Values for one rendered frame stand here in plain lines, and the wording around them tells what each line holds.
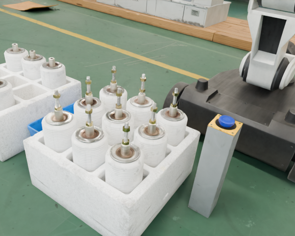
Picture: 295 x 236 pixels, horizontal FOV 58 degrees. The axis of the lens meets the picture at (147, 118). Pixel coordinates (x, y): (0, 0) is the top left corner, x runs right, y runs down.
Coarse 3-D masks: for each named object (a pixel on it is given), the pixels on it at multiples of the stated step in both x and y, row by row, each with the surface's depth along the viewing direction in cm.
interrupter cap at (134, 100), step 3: (135, 96) 90; (132, 99) 88; (135, 99) 88; (147, 99) 89; (150, 99) 89; (132, 102) 86; (135, 102) 87; (147, 102) 87; (150, 102) 87; (135, 105) 85; (138, 105) 85; (141, 105) 85; (144, 105) 85; (147, 105) 85; (150, 105) 86
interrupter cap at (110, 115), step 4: (108, 112) 80; (112, 112) 80; (124, 112) 81; (128, 112) 81; (108, 116) 78; (112, 116) 79; (124, 116) 79; (128, 116) 79; (108, 120) 77; (112, 120) 76; (116, 120) 77; (120, 120) 77; (124, 120) 77; (128, 120) 77
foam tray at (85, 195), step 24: (24, 144) 78; (168, 144) 81; (192, 144) 85; (48, 168) 75; (72, 168) 69; (144, 168) 72; (168, 168) 73; (48, 192) 82; (72, 192) 73; (96, 192) 66; (120, 192) 64; (144, 192) 65; (168, 192) 82; (96, 216) 71; (120, 216) 64; (144, 216) 71
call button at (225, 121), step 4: (220, 116) 69; (224, 116) 69; (228, 116) 69; (220, 120) 67; (224, 120) 67; (228, 120) 67; (232, 120) 67; (220, 124) 68; (224, 124) 66; (228, 124) 66; (232, 124) 66
